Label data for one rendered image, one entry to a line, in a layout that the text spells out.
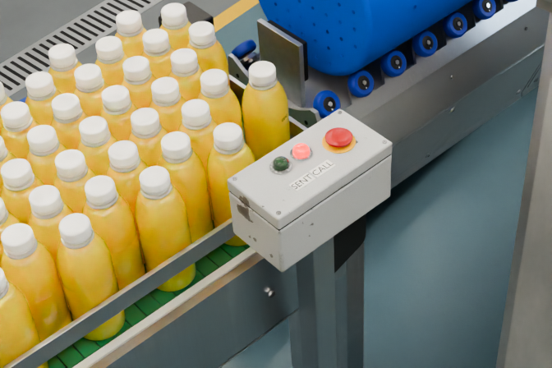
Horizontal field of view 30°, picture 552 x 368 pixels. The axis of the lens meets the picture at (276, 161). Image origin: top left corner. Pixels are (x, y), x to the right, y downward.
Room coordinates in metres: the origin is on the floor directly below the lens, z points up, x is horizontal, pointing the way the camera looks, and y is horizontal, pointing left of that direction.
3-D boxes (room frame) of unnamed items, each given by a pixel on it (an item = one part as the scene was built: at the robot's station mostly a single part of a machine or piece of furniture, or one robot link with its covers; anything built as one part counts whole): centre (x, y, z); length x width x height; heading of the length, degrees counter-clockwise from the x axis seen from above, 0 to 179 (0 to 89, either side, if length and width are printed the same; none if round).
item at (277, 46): (1.32, -0.03, 0.99); 0.10 x 0.02 x 0.12; 38
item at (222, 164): (1.04, 0.06, 0.99); 0.07 x 0.07 x 0.18
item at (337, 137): (1.00, -0.08, 1.11); 0.04 x 0.04 x 0.01
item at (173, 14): (1.34, 0.14, 1.08); 0.04 x 0.04 x 0.02
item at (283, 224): (0.97, -0.04, 1.05); 0.20 x 0.10 x 0.10; 128
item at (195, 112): (1.10, 0.11, 1.08); 0.04 x 0.04 x 0.02
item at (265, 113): (1.18, 0.01, 0.99); 0.07 x 0.07 x 0.18
